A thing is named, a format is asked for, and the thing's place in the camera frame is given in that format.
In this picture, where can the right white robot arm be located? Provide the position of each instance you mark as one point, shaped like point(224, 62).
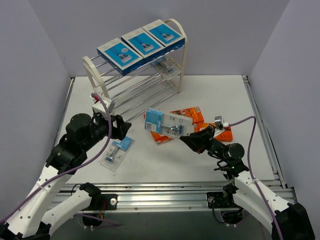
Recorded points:
point(283, 219)

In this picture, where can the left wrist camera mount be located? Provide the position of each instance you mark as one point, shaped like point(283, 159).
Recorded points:
point(98, 107)

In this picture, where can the gillette razor blister pack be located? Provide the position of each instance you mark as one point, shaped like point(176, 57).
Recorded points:
point(166, 67)
point(167, 124)

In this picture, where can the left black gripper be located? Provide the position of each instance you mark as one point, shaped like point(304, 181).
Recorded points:
point(116, 127)

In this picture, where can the orange Gillette Fusion5 box right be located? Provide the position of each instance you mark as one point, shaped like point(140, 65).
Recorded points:
point(224, 135)

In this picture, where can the orange Gillette Fusion5 box centre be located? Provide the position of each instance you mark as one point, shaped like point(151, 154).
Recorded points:
point(159, 138)

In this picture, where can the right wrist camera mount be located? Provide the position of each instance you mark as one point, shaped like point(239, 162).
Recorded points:
point(221, 125)

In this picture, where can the small blue cartridge pack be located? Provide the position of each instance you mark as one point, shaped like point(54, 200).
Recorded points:
point(114, 155)

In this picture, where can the orange Gillette styler box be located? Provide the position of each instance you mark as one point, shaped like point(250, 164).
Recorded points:
point(193, 112)

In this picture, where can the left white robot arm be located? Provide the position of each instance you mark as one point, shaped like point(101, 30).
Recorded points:
point(26, 221)

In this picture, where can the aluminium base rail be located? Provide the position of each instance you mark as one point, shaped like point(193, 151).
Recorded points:
point(161, 197)

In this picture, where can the orange gillette fusion5 box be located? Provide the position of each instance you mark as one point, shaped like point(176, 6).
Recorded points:
point(224, 135)
point(159, 138)

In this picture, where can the Gillette razor blister pack front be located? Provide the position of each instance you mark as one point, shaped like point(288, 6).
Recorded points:
point(166, 67)

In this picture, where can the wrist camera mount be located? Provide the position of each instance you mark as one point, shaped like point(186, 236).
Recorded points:
point(221, 125)
point(98, 107)

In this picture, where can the blue Harry's box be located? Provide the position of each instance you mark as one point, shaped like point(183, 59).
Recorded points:
point(120, 56)
point(144, 44)
point(165, 34)

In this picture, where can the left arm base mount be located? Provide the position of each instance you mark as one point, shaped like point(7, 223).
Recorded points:
point(96, 211)

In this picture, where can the cream metal-rod shelf rack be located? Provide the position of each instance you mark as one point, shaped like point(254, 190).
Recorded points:
point(141, 88)

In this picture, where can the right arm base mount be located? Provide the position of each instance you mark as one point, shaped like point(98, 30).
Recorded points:
point(224, 210)

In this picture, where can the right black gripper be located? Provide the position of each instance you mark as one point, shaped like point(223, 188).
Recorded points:
point(204, 140)

